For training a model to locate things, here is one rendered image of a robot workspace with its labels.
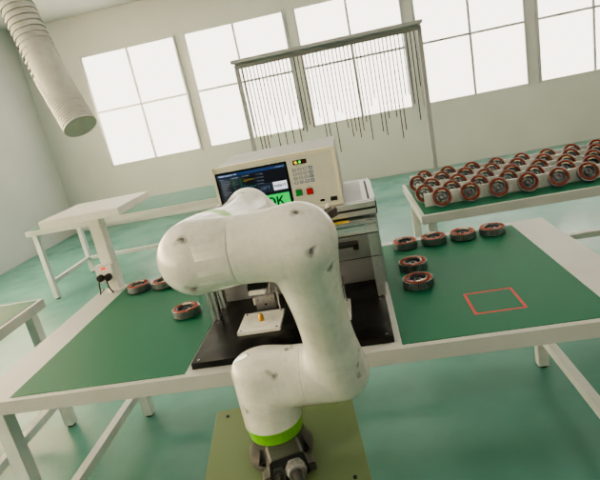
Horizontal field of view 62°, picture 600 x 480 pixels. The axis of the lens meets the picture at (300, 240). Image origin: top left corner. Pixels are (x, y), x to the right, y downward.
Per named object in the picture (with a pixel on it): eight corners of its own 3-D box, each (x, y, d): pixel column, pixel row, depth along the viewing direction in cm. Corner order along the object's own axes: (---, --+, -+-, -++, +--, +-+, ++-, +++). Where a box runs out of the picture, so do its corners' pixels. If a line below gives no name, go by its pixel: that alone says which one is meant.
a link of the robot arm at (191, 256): (236, 299, 74) (217, 220, 71) (155, 311, 76) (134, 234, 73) (258, 265, 92) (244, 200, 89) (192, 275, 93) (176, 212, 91)
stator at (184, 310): (197, 318, 197) (194, 310, 196) (170, 322, 198) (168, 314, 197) (203, 306, 207) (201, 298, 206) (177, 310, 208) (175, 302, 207)
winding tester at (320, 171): (344, 204, 173) (333, 145, 168) (224, 225, 179) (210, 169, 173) (343, 183, 211) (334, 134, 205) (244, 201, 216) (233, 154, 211)
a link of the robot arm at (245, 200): (225, 281, 93) (259, 234, 90) (174, 244, 92) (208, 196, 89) (259, 236, 128) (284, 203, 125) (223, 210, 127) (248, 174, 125)
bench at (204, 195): (247, 270, 483) (229, 195, 462) (50, 301, 511) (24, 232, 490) (261, 242, 569) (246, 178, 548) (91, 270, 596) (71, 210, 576)
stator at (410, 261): (404, 275, 196) (403, 267, 195) (395, 267, 207) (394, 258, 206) (431, 270, 197) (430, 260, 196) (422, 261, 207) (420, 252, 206)
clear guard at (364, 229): (382, 254, 148) (379, 236, 147) (304, 268, 151) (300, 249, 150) (375, 226, 179) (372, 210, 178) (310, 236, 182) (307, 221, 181)
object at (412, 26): (449, 222, 499) (424, 18, 446) (270, 251, 524) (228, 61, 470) (439, 210, 547) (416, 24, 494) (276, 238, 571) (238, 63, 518)
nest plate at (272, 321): (280, 330, 167) (279, 327, 167) (237, 336, 169) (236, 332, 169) (285, 310, 182) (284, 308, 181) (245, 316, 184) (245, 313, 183)
